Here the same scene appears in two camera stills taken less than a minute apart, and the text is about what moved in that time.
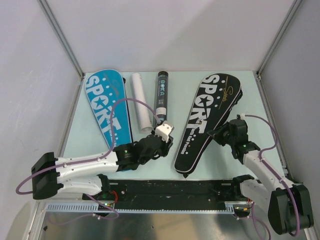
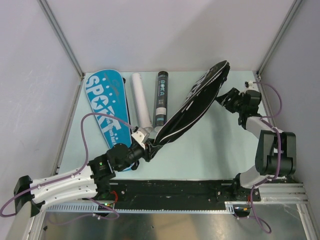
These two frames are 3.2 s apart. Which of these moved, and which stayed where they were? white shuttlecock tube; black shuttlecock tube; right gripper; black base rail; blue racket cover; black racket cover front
Moved: black racket cover front; right gripper
Stayed: black shuttlecock tube; blue racket cover; white shuttlecock tube; black base rail
